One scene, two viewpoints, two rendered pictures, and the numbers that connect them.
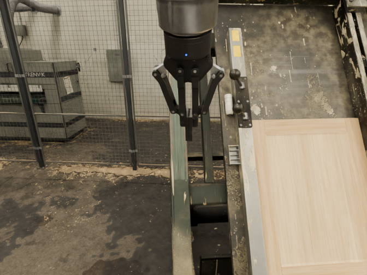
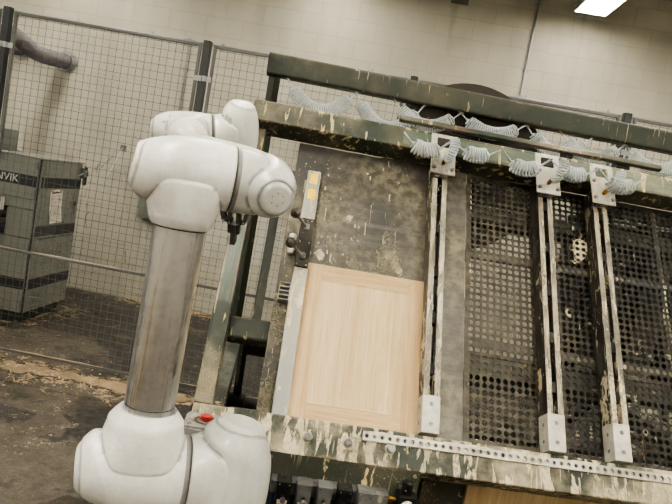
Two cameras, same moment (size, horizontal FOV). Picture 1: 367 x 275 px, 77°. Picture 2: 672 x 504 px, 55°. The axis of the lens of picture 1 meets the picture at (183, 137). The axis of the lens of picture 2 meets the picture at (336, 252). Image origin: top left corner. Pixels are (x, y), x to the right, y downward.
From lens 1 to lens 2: 154 cm
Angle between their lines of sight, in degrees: 15
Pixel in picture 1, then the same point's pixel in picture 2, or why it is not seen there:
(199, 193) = (242, 326)
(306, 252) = (334, 395)
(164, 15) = not seen: hidden behind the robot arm
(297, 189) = (341, 336)
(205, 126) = (265, 263)
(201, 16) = not seen: hidden behind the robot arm
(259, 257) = (284, 385)
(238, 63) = (309, 205)
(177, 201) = (216, 318)
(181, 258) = (207, 369)
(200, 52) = not seen: hidden behind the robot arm
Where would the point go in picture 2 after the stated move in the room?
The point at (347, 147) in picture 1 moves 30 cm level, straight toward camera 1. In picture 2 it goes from (405, 308) to (357, 311)
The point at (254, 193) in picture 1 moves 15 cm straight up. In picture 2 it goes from (294, 328) to (301, 285)
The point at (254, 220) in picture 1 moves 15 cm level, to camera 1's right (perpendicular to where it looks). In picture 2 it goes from (287, 352) to (331, 360)
